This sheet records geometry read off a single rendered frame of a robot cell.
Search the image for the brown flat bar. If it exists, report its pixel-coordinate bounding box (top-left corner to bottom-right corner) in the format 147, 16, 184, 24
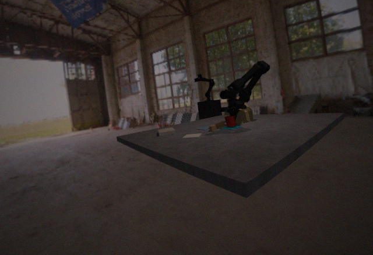
209, 121, 224, 132

